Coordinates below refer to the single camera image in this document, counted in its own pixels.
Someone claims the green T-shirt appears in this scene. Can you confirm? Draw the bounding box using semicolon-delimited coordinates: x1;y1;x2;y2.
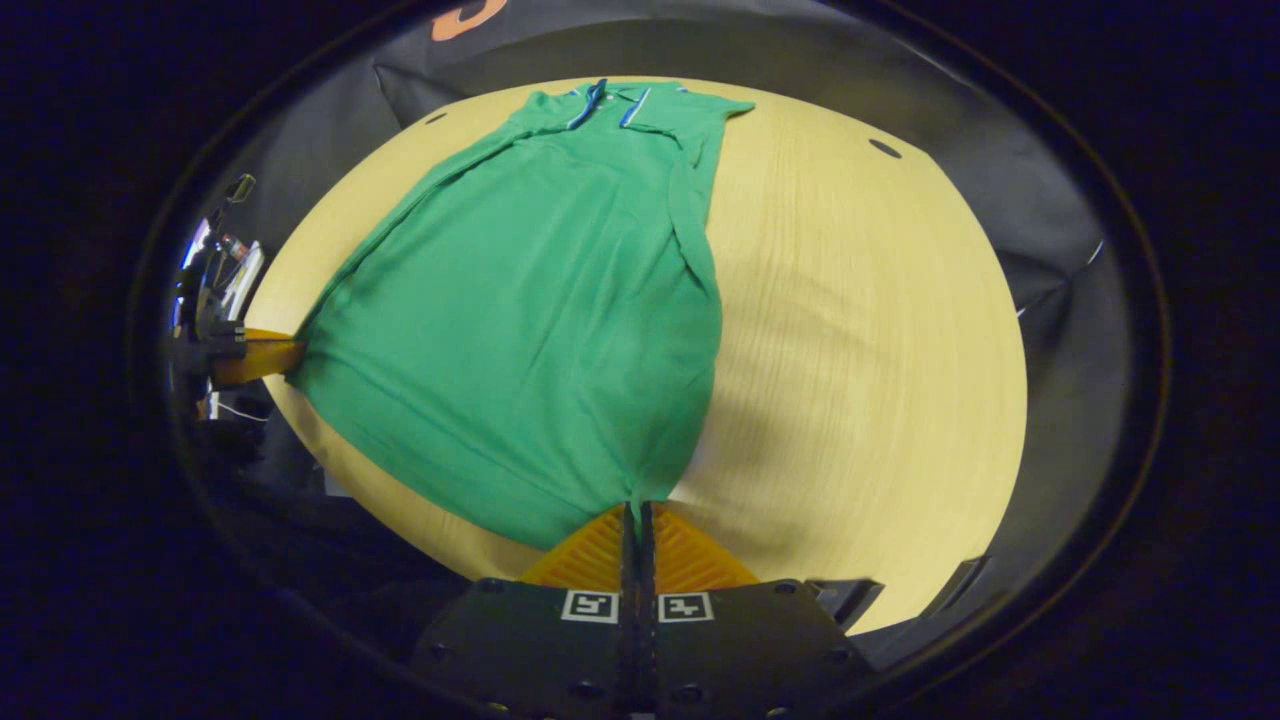
285;78;756;551

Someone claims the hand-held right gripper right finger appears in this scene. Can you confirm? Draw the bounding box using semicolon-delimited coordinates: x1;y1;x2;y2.
640;502;871;720

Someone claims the black backdrop cloth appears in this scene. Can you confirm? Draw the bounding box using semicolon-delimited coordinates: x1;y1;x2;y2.
240;0;1106;311

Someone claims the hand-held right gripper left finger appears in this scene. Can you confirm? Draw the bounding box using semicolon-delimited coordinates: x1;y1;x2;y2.
410;502;641;720

